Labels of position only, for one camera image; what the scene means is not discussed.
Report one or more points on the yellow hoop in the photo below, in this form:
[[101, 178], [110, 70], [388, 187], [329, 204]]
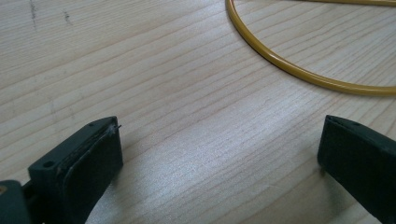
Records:
[[281, 63]]

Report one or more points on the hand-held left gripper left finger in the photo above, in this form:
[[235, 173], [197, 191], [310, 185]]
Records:
[[84, 165]]

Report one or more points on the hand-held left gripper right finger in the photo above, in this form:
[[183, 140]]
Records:
[[361, 158]]

